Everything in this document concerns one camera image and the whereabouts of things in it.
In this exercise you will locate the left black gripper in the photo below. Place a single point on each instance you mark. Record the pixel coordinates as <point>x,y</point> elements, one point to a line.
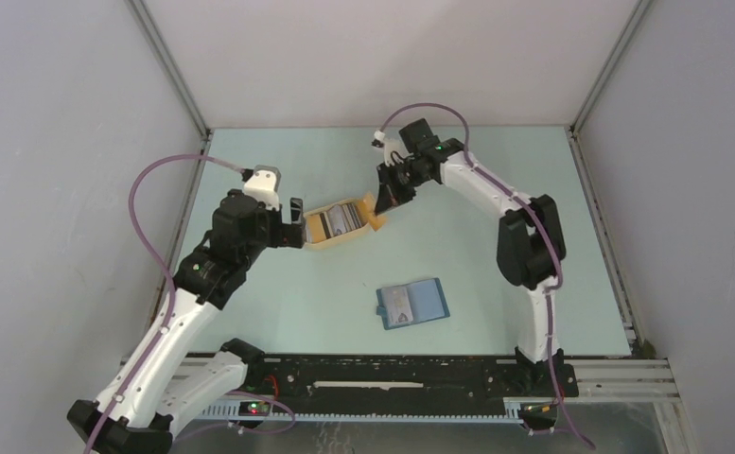
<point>289,235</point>

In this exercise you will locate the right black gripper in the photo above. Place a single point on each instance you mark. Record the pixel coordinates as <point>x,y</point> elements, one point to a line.
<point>391,194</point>

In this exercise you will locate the gold credit card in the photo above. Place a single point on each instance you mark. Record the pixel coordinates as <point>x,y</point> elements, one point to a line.
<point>367,206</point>

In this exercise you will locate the blue leather card holder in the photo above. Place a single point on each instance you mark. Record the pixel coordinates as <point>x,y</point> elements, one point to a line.
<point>428,302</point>

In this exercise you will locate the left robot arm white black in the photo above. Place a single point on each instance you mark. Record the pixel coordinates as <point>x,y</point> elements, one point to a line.
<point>140,411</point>

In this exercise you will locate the stack of cards in tray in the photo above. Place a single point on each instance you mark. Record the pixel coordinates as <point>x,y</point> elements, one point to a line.
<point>338,219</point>

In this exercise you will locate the beige oval card tray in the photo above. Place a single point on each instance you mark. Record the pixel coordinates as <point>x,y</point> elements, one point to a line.
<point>340,239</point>

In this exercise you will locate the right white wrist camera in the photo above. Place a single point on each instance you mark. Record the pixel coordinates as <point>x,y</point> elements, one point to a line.
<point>391,149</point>

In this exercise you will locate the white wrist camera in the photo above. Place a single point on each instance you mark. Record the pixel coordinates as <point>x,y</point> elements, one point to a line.
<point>391,149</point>
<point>263,186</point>

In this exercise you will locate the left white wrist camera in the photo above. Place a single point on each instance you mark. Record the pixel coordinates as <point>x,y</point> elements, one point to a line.
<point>263,186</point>

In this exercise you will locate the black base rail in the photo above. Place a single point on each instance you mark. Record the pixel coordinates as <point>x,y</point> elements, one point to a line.
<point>454,386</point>

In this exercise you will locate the white strip on rail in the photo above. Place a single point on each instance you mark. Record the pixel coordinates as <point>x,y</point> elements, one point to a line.
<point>383,385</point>

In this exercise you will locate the left controller board with wires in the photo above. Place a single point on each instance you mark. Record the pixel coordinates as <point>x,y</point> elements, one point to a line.
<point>269,387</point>

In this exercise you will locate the controller board with wires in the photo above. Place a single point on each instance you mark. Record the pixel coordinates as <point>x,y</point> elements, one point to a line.
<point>269,387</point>
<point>547,410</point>

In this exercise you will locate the right controller board with wires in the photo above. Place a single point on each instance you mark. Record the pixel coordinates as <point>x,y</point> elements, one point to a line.
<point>547,410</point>

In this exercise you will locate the aluminium frame front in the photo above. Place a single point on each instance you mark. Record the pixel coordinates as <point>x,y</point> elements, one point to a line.
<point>600,380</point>

